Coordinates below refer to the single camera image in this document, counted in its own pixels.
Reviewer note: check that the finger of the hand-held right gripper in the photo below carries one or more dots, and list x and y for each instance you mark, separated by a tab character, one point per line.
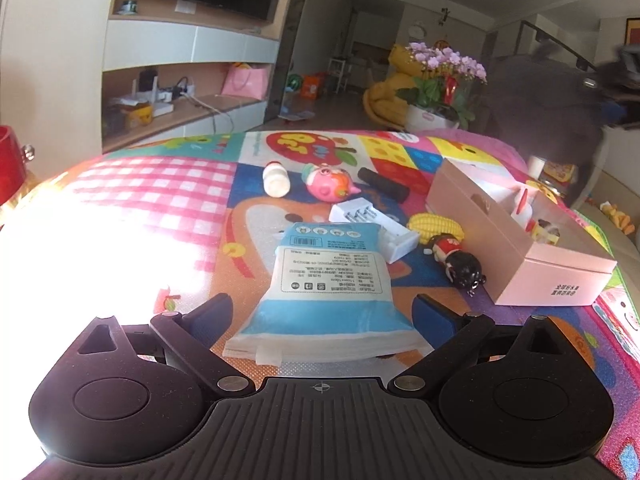
609	110

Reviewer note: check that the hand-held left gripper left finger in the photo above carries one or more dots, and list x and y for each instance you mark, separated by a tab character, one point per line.
210	321

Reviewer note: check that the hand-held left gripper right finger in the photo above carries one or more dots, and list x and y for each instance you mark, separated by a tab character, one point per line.
431	319

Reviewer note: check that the black and red figurine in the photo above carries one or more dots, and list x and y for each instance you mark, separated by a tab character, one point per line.
459	261

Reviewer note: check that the yellow toy corn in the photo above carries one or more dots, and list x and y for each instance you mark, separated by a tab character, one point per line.
435	227

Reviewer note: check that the white battery charger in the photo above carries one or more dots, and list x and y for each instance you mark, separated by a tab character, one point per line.
372	225

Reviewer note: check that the pink cardboard box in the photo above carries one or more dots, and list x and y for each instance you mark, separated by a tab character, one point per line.
530	265

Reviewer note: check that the blue tissue packet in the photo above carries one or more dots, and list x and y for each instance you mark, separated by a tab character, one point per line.
320	285

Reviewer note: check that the black cylinder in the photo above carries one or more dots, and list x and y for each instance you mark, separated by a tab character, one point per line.
385	185

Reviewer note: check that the small white bottle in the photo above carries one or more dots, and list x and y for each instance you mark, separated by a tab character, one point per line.
276	179

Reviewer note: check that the pink pig toy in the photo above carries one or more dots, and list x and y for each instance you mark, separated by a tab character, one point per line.
330	182

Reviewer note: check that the colourful cartoon bag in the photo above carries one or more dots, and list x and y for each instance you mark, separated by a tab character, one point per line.
559	172

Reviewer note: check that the white cup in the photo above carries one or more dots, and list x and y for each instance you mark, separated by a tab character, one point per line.
537	165

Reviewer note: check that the small orange plush toy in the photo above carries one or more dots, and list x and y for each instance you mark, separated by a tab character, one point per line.
617	217

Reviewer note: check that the colourful cartoon play mat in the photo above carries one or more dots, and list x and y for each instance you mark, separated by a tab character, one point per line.
175	210

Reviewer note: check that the potted purple orchid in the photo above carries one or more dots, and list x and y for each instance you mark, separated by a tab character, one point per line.
440	85

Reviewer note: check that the yellow box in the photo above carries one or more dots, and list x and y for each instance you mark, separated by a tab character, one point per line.
137	113

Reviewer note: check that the large yellow plush bear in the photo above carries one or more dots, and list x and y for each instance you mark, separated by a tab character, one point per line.
387	95

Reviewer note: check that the white power strip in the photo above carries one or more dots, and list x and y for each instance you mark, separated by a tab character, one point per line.
181	91

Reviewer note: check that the pink gift bag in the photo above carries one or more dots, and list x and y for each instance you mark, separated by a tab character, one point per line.
245	81

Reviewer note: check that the black router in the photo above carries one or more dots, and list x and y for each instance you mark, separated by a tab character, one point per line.
147	80

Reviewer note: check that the red container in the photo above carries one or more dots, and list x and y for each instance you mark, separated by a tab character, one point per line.
10	165

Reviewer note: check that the watermelon ball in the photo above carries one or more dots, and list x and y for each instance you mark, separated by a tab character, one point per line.
294	81

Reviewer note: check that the orange box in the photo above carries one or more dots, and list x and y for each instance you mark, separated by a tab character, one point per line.
312	86

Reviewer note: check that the white stool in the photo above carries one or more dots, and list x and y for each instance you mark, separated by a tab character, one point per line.
337	72

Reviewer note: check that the white wall cabinet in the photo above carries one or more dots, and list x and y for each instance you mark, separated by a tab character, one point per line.
190	45

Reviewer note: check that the white wall socket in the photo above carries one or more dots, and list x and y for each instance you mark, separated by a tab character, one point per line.
185	6

